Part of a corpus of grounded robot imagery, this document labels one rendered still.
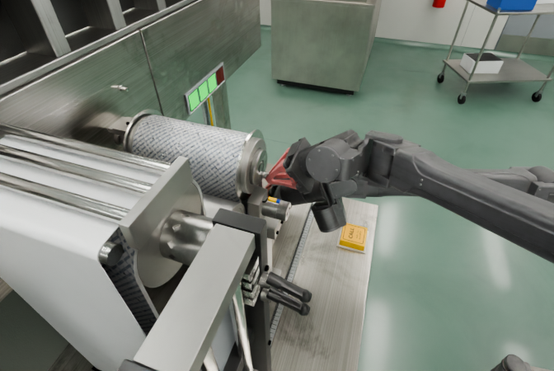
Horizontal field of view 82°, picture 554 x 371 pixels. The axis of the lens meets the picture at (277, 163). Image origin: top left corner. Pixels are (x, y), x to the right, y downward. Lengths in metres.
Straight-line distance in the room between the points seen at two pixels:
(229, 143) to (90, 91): 0.30
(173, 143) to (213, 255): 0.40
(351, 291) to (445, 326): 1.16
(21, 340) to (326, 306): 0.63
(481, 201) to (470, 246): 1.93
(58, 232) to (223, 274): 0.17
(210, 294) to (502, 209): 0.32
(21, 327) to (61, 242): 0.48
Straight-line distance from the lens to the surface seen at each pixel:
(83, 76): 0.73
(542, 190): 0.76
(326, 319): 0.86
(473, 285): 2.21
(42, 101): 0.68
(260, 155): 0.63
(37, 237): 0.38
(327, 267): 0.92
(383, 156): 0.53
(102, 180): 0.37
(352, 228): 0.98
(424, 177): 0.48
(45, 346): 0.90
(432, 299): 2.05
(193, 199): 0.47
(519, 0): 3.68
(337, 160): 0.48
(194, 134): 0.66
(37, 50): 0.74
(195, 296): 0.28
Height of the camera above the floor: 1.68
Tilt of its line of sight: 40 degrees down
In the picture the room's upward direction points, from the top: straight up
